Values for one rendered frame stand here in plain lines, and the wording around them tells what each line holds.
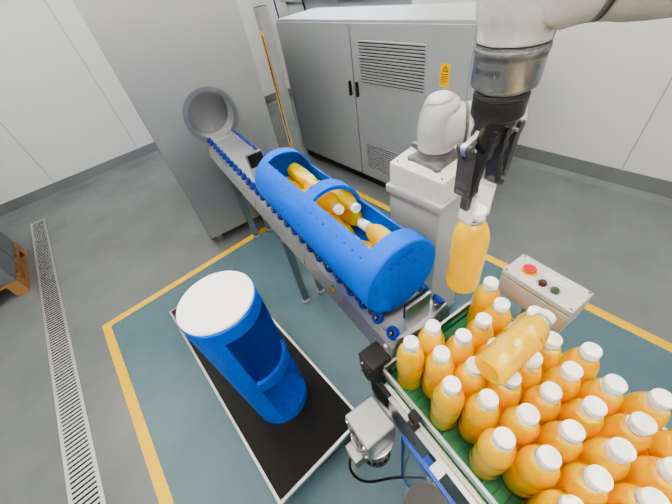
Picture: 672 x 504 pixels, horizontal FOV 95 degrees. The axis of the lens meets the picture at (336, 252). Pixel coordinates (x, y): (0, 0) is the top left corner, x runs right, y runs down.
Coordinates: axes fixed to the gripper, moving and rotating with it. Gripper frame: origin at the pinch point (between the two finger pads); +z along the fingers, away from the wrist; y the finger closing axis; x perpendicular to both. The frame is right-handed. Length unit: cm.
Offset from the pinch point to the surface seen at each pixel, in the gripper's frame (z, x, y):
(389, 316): 54, -18, 7
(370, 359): 47, -6, 23
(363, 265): 28.7, -23.0, 12.2
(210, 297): 44, -57, 56
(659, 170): 125, -30, -278
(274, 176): 28, -88, 12
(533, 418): 34.5, 27.9, 7.3
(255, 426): 133, -48, 73
